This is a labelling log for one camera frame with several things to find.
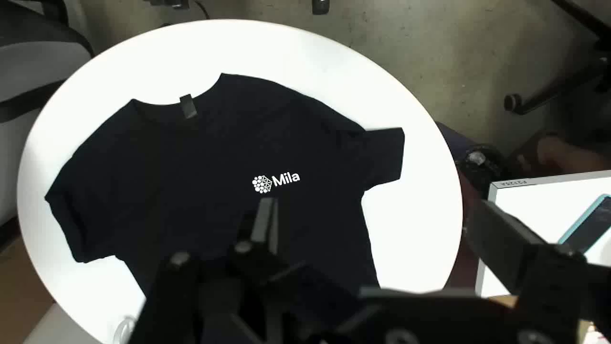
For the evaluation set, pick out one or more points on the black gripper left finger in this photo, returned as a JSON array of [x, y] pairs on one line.
[[263, 221]]

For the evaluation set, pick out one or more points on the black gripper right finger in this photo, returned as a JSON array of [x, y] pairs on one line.
[[508, 248]]

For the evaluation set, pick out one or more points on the black t-shirt white logo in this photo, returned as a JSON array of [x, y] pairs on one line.
[[191, 191]]

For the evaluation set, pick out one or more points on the teal smartphone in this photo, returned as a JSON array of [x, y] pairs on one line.
[[588, 225]]

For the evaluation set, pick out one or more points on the black office chair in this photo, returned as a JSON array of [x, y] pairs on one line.
[[559, 82]]

